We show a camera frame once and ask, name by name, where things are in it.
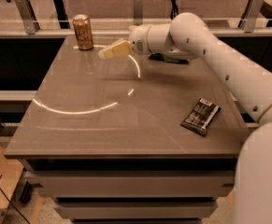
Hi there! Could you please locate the green chip bag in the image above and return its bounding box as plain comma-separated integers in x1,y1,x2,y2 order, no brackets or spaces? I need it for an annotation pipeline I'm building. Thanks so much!
148,53,189,64

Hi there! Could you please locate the grey drawer cabinet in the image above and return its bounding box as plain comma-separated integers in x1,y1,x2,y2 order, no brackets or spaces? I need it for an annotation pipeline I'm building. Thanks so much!
25,156,236,224

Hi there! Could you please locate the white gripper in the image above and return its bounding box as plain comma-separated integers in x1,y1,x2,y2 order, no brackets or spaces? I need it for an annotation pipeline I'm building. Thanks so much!
98,24,151,60

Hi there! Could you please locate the right metal bracket post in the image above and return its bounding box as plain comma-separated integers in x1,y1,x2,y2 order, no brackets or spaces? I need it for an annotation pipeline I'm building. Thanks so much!
239,0,264,33

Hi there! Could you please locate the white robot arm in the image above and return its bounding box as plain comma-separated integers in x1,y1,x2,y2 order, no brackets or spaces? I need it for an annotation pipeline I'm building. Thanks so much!
99,12,272,224

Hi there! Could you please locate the middle metal bracket post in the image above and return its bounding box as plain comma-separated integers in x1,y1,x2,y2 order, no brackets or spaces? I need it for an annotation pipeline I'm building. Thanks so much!
133,0,143,25

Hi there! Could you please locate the left metal bracket post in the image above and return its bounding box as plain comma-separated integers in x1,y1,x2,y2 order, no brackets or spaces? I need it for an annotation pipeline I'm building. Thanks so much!
14,0,40,35

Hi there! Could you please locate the metal bracket post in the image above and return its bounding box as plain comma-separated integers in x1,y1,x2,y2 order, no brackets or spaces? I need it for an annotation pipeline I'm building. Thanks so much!
239,0,264,33
133,0,143,25
14,0,40,35

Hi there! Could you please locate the black snack bar wrapper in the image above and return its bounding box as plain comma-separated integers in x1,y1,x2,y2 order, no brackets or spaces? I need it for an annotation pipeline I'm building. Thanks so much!
180,98,221,136

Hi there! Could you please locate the black floor cable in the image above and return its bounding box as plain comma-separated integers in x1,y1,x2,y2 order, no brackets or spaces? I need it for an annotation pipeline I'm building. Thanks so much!
0,164,31,224

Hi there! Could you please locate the black hanging cable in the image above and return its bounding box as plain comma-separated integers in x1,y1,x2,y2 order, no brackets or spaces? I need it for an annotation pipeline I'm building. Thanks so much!
168,0,180,21

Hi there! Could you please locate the orange soda can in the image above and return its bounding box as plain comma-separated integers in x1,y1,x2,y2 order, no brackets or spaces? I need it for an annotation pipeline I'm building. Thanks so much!
73,14,93,50

